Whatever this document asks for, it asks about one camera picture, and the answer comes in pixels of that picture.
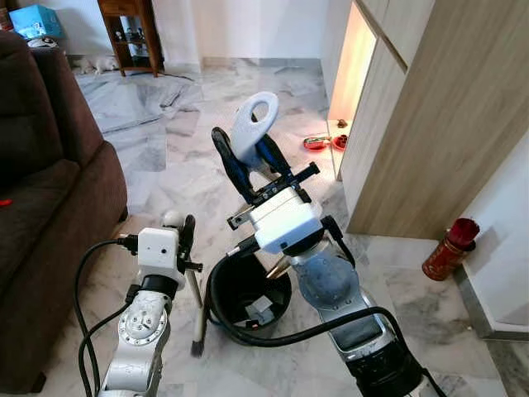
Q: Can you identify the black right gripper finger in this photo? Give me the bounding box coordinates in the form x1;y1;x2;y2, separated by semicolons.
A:
255;136;293;181
211;126;259;205

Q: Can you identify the black round waste bin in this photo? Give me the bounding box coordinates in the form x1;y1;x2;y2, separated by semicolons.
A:
207;251;294;342

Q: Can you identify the dark brown sofa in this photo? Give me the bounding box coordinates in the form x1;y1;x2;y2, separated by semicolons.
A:
0;33;130;395

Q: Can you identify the white lying cat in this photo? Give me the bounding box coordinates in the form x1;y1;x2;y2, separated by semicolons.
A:
70;54;122;76

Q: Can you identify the tall light wood cabinet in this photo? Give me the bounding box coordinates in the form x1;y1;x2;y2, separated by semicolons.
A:
326;0;529;242

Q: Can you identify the dark wooden side table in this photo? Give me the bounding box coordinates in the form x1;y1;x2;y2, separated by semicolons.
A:
97;0;164;78

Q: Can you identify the red cylindrical canister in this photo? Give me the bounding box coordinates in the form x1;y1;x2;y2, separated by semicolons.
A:
421;217;481;283

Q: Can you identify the white round appliance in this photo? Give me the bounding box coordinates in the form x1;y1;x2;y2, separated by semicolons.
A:
28;36;60;50

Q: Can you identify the light blue box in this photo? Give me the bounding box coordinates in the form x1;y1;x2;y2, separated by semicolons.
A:
10;4;64;41

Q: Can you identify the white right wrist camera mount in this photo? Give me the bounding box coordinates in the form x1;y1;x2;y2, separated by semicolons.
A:
248;188;325;255

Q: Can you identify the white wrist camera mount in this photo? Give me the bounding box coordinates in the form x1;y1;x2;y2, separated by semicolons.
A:
136;227;182;275
248;188;325;255

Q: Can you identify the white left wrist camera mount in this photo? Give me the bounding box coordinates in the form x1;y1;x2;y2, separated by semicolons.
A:
136;227;182;275

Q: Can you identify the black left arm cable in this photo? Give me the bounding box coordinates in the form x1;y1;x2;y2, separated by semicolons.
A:
74;235;141;397

